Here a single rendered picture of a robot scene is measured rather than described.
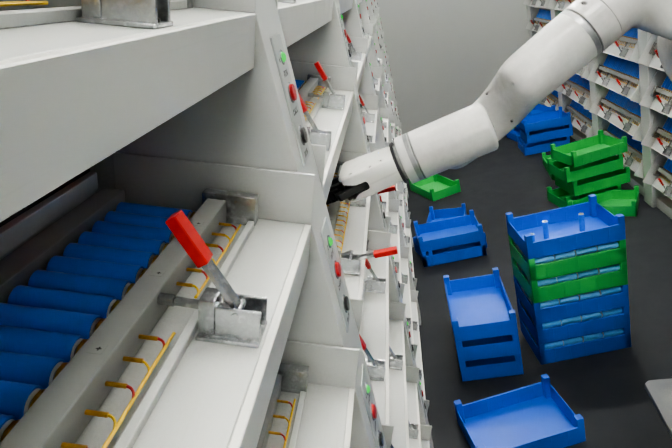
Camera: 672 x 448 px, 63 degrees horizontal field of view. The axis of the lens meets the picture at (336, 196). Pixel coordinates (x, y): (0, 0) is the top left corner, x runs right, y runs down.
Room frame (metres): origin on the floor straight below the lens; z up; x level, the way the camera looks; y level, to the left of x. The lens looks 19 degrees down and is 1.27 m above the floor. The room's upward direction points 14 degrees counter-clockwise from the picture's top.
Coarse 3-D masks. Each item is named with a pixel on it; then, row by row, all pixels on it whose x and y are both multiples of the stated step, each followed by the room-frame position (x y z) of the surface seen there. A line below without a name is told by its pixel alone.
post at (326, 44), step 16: (336, 0) 1.22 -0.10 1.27; (336, 16) 1.17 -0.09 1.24; (320, 32) 1.18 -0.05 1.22; (336, 32) 1.17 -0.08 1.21; (288, 48) 1.19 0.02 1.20; (304, 48) 1.19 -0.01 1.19; (320, 48) 1.18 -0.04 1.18; (336, 48) 1.17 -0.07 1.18; (336, 64) 1.18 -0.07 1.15; (352, 112) 1.17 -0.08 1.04; (352, 128) 1.18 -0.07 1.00; (352, 144) 1.18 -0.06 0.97; (368, 224) 1.18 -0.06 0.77
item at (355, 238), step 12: (348, 156) 1.18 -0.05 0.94; (336, 168) 1.16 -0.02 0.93; (348, 216) 0.93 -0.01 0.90; (360, 216) 0.94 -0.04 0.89; (348, 228) 0.88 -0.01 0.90; (360, 228) 0.89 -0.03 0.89; (348, 240) 0.84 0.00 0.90; (360, 240) 0.84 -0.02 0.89; (360, 252) 0.79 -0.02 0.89; (360, 264) 0.75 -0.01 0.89; (348, 276) 0.72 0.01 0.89; (360, 276) 0.72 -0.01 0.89; (348, 288) 0.68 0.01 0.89; (360, 288) 0.68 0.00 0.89; (360, 300) 0.57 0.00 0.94; (360, 312) 0.57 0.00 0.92
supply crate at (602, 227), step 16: (560, 208) 1.66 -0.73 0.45; (576, 208) 1.66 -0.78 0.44; (592, 208) 1.64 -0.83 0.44; (512, 224) 1.66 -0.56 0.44; (528, 224) 1.67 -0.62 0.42; (560, 224) 1.65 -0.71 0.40; (576, 224) 1.62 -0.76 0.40; (592, 224) 1.59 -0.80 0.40; (608, 224) 1.56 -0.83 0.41; (624, 224) 1.46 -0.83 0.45; (528, 240) 1.48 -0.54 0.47; (544, 240) 1.47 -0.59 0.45; (560, 240) 1.47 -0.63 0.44; (576, 240) 1.47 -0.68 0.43; (592, 240) 1.47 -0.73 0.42; (608, 240) 1.46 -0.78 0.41; (528, 256) 1.48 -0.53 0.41
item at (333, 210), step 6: (330, 204) 0.93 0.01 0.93; (336, 204) 0.93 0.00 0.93; (348, 204) 0.97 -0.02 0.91; (330, 210) 0.90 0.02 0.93; (336, 210) 0.90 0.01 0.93; (348, 210) 0.94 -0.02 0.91; (330, 216) 0.88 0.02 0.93; (336, 216) 0.88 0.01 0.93; (342, 216) 0.91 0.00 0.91; (336, 222) 0.89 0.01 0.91; (336, 234) 0.83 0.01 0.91; (336, 240) 0.81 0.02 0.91; (342, 240) 0.82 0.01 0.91; (342, 246) 0.79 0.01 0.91
